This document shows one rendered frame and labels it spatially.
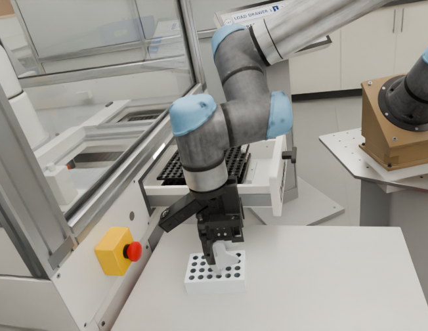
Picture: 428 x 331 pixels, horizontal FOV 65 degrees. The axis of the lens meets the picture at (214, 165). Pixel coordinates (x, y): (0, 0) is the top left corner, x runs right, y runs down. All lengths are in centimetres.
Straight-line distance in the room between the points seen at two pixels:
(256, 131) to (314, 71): 332
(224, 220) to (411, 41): 344
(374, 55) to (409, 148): 281
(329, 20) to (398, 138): 56
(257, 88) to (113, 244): 40
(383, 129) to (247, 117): 61
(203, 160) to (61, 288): 33
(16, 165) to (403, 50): 365
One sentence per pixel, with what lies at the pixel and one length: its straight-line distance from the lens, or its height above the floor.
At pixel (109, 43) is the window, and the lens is 85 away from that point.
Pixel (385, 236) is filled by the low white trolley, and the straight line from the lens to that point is 86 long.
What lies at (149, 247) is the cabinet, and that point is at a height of 73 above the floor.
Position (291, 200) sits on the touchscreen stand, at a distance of 221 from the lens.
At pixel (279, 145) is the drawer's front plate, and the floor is 93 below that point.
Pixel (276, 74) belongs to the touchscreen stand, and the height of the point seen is 85.
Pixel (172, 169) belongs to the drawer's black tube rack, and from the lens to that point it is 94.
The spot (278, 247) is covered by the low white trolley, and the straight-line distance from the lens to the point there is 82.
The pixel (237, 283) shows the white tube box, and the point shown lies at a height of 79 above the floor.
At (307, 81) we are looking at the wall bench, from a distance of 388.
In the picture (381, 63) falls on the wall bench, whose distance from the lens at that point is 389.
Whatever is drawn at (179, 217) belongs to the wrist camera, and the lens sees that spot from 63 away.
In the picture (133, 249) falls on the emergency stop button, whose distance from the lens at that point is 71.
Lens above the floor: 132
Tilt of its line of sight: 28 degrees down
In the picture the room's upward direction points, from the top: 11 degrees counter-clockwise
